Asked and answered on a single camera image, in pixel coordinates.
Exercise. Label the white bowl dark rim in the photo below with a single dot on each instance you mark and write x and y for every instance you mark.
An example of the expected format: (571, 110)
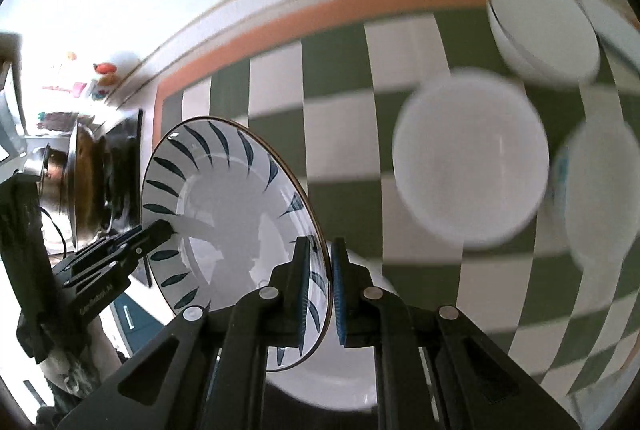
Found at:
(545, 29)

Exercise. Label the blue base cabinet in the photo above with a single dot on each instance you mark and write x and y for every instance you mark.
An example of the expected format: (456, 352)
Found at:
(131, 322)

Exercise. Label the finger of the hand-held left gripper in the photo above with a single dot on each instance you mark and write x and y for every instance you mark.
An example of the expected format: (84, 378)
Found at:
(107, 267)
(150, 234)

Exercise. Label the green white checkered tablecloth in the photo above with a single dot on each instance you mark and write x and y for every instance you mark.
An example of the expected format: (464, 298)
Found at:
(340, 119)

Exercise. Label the plain white bowl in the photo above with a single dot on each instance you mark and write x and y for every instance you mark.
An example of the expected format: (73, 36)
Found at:
(470, 159)

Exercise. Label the steel steamer pot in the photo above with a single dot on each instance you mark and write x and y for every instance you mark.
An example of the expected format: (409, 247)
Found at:
(42, 167)

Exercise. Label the black gas stove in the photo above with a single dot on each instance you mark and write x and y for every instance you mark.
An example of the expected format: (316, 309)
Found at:
(141, 190)

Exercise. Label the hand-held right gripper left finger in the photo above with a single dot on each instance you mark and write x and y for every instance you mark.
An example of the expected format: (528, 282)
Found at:
(302, 325)

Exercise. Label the colourful wall stickers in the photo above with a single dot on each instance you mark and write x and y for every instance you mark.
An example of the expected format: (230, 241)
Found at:
(97, 77)

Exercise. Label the white bowl blue print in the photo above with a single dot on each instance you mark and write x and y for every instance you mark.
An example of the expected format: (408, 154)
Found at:
(597, 195)

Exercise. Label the plain white plate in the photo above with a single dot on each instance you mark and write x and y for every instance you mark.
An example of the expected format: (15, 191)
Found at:
(345, 380)

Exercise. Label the blue leaf pattern plate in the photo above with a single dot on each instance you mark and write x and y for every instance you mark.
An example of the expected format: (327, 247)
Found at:
(220, 210)

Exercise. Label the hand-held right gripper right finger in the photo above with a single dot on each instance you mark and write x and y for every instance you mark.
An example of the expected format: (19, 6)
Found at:
(339, 305)

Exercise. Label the steel wok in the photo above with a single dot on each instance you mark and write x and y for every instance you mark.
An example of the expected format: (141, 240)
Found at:
(92, 190)

